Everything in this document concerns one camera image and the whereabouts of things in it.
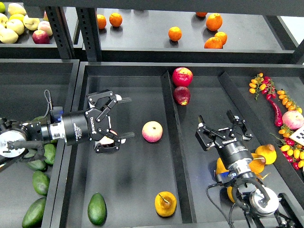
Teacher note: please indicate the black left tray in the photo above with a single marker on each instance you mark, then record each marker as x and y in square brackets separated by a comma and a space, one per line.
[22, 85]

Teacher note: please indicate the pink apple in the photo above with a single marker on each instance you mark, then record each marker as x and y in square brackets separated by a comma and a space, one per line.
[106, 141]
[152, 131]

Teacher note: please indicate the orange centre shelf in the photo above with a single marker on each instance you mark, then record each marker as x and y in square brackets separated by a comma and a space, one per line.
[175, 34]

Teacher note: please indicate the upper cherry tomato bunch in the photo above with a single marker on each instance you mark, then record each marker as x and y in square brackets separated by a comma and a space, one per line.
[262, 85]

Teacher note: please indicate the black shelf post right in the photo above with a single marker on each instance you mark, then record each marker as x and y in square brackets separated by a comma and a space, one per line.
[87, 20]

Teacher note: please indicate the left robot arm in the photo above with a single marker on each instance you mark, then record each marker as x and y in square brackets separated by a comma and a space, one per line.
[24, 142]

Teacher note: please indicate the red chili pepper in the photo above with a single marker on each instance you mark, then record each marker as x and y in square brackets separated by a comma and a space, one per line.
[277, 112]

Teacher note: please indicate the pink peach right tray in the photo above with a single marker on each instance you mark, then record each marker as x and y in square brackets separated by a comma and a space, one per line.
[293, 119]

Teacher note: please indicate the black middle tray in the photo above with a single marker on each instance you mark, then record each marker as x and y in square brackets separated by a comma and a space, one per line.
[130, 178]

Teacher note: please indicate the cherry tomato bunch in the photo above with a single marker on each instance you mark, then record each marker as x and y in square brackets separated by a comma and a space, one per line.
[262, 85]
[293, 151]

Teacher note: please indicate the green avocado top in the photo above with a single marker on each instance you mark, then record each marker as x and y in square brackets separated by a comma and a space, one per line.
[39, 118]

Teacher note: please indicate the red apple on shelf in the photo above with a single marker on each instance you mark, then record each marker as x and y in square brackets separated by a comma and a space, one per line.
[40, 37]

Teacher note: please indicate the yellow apple with stem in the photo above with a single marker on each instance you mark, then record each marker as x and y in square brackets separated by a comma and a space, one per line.
[31, 23]

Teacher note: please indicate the yellow pear with stem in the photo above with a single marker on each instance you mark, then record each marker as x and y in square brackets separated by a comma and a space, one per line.
[260, 165]

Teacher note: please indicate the dark red apple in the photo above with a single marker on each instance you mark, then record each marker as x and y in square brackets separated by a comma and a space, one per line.
[181, 95]

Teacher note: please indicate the pink apple left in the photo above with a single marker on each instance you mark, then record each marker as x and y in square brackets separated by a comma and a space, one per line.
[106, 141]

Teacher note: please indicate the black shelf post left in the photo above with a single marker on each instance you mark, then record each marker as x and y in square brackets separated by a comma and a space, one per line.
[58, 23]

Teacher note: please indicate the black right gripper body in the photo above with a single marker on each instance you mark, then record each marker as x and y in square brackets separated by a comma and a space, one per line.
[232, 150]

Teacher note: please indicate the black shelf post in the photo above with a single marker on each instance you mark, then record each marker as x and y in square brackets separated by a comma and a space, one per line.
[58, 23]
[87, 20]

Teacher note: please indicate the green avocado bottom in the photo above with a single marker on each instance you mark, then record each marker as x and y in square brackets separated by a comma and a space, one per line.
[34, 215]

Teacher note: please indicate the orange lower right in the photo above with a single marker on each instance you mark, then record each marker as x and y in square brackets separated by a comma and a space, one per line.
[214, 43]

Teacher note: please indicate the checkered marker card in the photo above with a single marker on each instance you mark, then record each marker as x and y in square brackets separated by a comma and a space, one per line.
[298, 136]

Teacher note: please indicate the bright red apple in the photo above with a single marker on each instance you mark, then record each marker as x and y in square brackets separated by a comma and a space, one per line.
[182, 76]

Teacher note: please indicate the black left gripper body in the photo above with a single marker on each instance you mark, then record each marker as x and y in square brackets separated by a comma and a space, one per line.
[83, 126]

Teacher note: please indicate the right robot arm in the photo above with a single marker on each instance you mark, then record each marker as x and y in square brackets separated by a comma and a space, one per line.
[235, 171]

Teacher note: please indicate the pink apple centre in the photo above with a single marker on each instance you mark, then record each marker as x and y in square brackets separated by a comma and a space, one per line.
[152, 131]

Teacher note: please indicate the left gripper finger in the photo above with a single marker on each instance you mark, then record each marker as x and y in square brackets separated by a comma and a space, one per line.
[118, 141]
[101, 103]

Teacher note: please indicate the dark avocado lower middle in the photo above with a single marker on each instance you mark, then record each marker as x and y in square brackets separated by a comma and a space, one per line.
[37, 165]

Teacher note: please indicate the lower cherry tomato bunch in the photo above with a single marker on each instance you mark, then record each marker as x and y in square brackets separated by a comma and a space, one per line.
[293, 151]

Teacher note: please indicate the pale peach on shelf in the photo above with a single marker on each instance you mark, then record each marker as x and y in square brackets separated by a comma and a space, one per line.
[45, 26]

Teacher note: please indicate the orange far left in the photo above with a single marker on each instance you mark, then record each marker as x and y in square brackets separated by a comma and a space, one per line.
[101, 21]

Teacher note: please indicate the orange small right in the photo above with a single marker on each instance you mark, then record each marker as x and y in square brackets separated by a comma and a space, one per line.
[222, 36]

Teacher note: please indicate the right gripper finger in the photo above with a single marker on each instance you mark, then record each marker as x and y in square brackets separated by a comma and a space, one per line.
[205, 135]
[238, 132]

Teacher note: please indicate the green avocado small right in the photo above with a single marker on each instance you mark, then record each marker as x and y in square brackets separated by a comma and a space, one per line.
[50, 153]

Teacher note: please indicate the black upper shelf tray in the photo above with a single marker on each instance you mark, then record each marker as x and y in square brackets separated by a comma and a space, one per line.
[143, 37]

